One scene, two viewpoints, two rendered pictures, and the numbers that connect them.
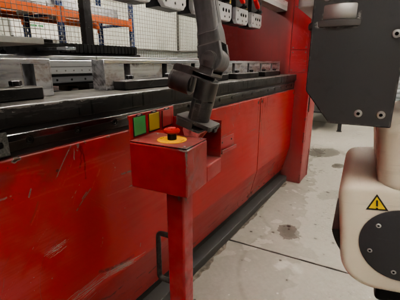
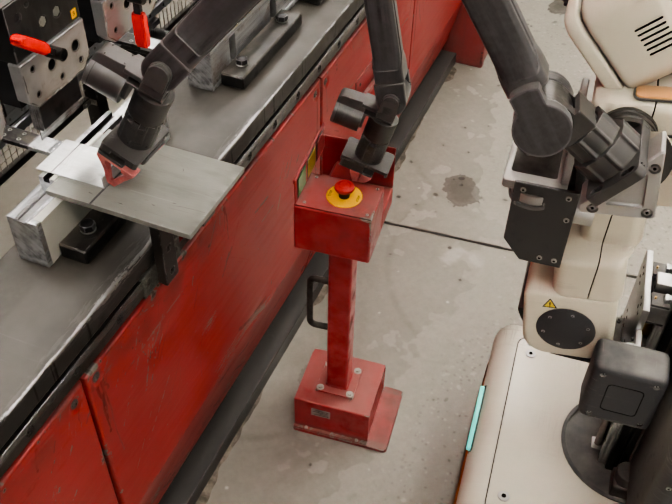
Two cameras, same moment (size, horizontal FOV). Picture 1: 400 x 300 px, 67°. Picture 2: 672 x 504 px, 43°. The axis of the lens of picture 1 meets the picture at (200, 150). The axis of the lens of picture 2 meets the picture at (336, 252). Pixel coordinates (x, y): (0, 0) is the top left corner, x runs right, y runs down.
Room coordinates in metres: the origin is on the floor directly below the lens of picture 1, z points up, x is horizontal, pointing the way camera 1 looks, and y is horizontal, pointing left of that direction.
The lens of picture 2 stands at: (-0.57, 0.34, 1.89)
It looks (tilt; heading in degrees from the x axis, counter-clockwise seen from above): 44 degrees down; 349
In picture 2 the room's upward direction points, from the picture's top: 1 degrees clockwise
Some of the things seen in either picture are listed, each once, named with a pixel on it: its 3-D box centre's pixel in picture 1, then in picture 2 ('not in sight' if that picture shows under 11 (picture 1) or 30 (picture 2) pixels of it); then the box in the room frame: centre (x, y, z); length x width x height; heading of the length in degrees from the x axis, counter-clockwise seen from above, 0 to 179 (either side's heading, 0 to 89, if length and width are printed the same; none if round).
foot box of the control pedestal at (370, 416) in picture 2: not in sight; (349, 397); (0.74, 0.03, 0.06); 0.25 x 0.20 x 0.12; 63
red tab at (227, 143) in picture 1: (228, 143); (368, 80); (1.40, -0.14, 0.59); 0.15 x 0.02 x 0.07; 147
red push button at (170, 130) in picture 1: (171, 134); (344, 191); (0.71, 0.07, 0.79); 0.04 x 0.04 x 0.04
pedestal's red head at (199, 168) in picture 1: (178, 146); (345, 192); (0.75, 0.06, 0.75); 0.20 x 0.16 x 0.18; 153
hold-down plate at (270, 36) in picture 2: (150, 83); (263, 47); (1.10, 0.18, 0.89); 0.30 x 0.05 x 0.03; 147
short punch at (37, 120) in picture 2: not in sight; (55, 98); (0.63, 0.55, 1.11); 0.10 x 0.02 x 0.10; 147
